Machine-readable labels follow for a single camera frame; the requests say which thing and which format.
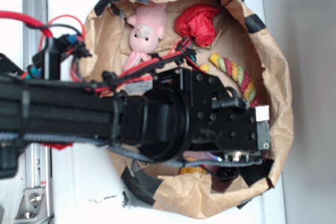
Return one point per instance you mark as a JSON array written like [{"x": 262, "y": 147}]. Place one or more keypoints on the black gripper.
[{"x": 217, "y": 119}]

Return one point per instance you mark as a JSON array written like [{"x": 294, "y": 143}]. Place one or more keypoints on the yellow rubber duck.
[{"x": 192, "y": 169}]

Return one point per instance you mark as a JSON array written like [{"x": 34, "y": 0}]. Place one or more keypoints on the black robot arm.
[{"x": 179, "y": 117}]

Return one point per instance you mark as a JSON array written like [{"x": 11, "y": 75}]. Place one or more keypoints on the brown paper bag bin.
[{"x": 242, "y": 37}]

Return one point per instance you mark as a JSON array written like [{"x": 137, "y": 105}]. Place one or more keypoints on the red crumpled paper ball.
[{"x": 197, "y": 22}]

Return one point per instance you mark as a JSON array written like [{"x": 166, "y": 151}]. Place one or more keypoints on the pink plush bunny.
[{"x": 148, "y": 23}]

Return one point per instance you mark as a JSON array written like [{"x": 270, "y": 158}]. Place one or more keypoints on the multicolour twisted rope toy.
[{"x": 230, "y": 72}]

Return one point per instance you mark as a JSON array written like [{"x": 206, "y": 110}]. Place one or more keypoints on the aluminium frame rail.
[{"x": 37, "y": 157}]

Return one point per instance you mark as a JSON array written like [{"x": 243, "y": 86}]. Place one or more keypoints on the metal corner bracket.
[{"x": 33, "y": 207}]

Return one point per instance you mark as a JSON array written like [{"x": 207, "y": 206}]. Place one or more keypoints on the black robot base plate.
[{"x": 8, "y": 66}]

